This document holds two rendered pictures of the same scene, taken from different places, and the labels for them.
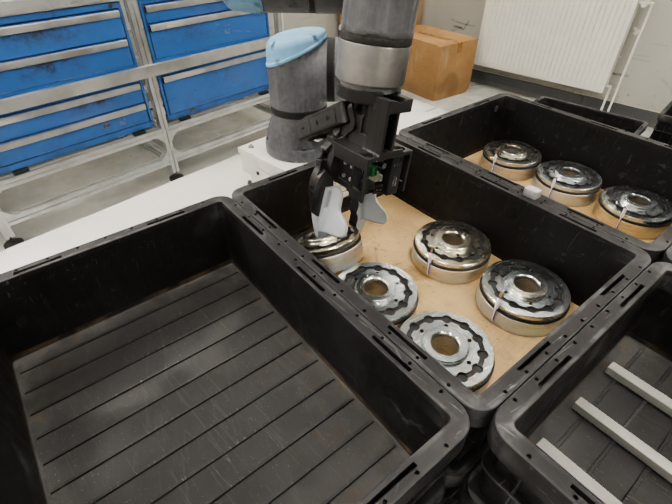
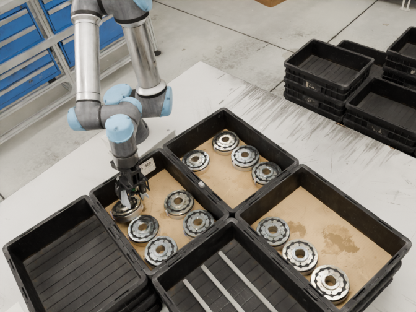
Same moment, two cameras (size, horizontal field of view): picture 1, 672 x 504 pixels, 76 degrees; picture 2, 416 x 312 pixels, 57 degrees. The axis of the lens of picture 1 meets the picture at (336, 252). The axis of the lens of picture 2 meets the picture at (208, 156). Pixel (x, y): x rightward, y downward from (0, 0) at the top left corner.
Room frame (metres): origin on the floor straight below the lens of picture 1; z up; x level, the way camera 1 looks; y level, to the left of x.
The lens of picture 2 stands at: (-0.30, -0.40, 1.91)
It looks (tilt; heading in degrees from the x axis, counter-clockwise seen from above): 48 degrees down; 8
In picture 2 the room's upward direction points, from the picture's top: 11 degrees counter-clockwise
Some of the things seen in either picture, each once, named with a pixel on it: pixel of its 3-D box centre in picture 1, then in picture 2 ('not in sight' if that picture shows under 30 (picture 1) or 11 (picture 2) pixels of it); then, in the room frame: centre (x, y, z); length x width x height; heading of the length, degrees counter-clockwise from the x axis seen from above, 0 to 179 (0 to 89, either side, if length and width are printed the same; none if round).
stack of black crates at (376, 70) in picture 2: not in sight; (356, 73); (1.82, -1.17, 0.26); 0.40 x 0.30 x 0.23; 47
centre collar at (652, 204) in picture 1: (638, 201); (266, 171); (0.56, -0.46, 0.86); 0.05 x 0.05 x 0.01
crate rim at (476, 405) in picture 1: (419, 229); (156, 205); (0.41, -0.10, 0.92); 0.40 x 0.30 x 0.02; 38
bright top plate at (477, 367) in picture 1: (444, 348); (160, 250); (0.28, -0.11, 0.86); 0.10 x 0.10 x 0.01
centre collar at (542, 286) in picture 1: (526, 285); (198, 221); (0.37, -0.23, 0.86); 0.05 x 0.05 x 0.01
